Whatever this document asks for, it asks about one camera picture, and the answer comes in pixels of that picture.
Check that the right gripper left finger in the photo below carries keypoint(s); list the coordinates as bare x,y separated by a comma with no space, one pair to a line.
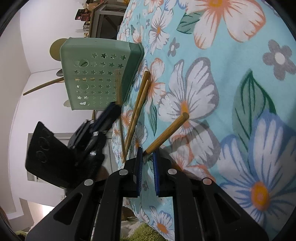
120,184

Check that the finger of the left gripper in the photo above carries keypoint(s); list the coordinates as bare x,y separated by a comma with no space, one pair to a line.
106,118

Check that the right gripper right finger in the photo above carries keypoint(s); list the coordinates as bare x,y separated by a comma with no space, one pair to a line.
170,182

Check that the metal spoon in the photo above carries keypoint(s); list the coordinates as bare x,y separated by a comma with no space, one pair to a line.
60,73

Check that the white ceramic spoon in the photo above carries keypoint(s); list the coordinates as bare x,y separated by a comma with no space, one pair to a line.
67,103

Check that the green plastic utensil holder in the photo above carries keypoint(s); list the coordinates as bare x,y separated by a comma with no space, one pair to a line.
96,71

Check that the cream round spatula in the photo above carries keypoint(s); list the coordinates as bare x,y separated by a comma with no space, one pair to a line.
55,49

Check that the grey metal table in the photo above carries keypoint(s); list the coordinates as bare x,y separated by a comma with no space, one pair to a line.
106,19

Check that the floral blue tablecloth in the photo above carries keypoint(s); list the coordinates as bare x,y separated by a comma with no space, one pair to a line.
231,66

